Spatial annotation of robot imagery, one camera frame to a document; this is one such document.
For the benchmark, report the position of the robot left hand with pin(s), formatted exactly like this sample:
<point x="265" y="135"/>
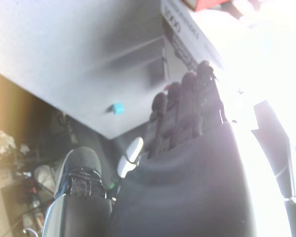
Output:
<point x="182" y="197"/>

